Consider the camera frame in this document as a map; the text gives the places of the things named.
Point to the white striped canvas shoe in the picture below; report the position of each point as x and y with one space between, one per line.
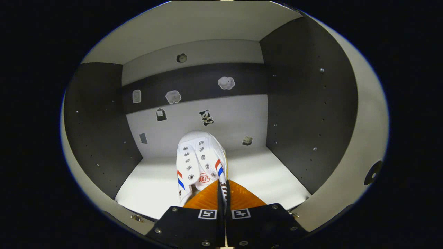
200 148

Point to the white shoe cabinet door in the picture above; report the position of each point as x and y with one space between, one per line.
367 138
93 193

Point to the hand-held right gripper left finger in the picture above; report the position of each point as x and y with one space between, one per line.
187 224

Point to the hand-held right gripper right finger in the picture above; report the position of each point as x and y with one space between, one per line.
263 224

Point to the white shoe cabinet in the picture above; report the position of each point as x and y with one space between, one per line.
242 173

